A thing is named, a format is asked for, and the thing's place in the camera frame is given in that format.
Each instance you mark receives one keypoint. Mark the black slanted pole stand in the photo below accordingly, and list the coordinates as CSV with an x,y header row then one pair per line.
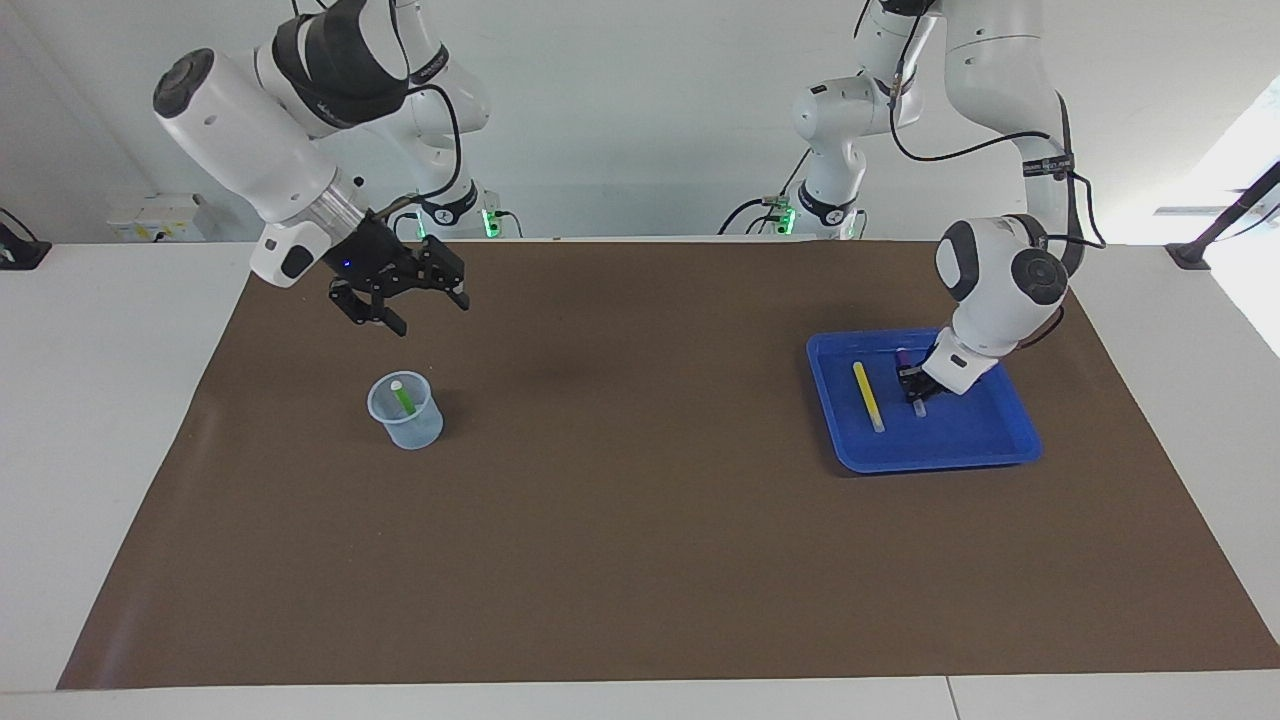
x,y
1225,225

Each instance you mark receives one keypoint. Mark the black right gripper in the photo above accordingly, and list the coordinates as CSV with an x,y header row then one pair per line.
x,y
375,260

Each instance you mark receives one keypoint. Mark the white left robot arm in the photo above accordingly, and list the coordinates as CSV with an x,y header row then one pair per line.
x,y
1000,280

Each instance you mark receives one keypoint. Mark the purple marker pen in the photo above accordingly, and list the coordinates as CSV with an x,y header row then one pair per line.
x,y
902,356

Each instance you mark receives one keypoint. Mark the brown table mat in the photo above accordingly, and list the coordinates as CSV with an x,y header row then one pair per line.
x,y
640,520

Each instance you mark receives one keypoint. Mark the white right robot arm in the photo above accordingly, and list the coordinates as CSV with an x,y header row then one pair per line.
x,y
250,140

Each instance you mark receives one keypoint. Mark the translucent plastic cup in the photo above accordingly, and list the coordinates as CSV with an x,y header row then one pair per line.
x,y
410,430

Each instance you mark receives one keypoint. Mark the yellow marker pen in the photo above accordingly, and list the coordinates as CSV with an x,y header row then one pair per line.
x,y
868,395

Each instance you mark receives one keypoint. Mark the blue plastic tray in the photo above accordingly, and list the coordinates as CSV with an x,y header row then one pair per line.
x,y
960,440

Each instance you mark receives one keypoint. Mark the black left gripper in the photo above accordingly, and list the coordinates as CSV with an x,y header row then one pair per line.
x,y
922,375

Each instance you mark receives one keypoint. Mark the green marker pen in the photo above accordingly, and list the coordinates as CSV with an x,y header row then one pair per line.
x,y
404,400

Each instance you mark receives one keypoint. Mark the white wall power box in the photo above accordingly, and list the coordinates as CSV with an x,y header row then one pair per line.
x,y
155,218

